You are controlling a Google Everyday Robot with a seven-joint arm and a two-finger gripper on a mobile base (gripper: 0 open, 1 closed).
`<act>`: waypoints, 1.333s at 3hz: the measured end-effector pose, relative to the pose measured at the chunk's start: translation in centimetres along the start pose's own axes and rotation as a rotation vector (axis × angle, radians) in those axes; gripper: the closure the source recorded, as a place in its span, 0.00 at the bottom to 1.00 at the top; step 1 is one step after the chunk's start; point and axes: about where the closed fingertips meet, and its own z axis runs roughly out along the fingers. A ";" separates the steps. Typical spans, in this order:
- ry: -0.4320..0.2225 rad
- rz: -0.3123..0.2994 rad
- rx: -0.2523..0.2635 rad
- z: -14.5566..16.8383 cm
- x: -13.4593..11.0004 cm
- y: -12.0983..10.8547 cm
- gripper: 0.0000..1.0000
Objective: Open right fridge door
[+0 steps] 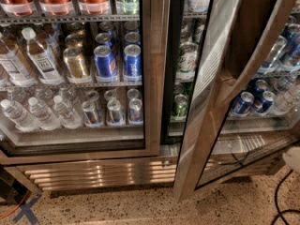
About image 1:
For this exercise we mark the gold soda can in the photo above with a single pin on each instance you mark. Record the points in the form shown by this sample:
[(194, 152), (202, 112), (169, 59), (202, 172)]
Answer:
[(77, 68)]

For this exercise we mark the front right blue Pepsi can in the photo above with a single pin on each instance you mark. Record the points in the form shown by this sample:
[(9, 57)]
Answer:
[(132, 57)]

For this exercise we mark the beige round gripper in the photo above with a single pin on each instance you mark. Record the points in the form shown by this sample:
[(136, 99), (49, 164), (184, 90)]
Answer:
[(293, 159)]

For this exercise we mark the right water bottle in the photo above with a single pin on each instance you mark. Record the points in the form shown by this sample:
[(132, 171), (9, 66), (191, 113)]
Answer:
[(68, 114)]

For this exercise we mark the fridge glass door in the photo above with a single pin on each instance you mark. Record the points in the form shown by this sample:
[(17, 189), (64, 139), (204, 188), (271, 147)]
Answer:
[(120, 120), (247, 45)]

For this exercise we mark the green soda can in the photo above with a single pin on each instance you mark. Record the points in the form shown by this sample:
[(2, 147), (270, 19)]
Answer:
[(180, 107)]

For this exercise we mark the front 7up can left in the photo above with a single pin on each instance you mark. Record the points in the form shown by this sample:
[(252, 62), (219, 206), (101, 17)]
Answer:
[(186, 61)]

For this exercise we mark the blue pepsi can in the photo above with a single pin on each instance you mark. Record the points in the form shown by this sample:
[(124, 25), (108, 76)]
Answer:
[(104, 61), (132, 57), (242, 104)]

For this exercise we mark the front left blue Pepsi can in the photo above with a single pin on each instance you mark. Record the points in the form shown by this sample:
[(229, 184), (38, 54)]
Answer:
[(104, 61)]

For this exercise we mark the water bottle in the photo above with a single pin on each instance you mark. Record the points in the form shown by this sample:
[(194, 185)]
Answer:
[(68, 114), (16, 113), (45, 116)]

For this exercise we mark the tea bottle white cap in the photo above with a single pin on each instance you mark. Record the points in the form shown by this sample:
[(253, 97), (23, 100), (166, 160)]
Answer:
[(43, 57)]

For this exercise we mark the middle water bottle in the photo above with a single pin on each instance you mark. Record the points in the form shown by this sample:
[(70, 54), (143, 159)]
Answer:
[(45, 116)]

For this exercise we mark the left water bottle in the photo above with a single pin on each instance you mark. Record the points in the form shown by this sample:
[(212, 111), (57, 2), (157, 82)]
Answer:
[(16, 113)]

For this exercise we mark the blue Pepsi can lower middle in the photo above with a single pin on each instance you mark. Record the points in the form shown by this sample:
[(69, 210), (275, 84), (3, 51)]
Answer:
[(242, 104)]

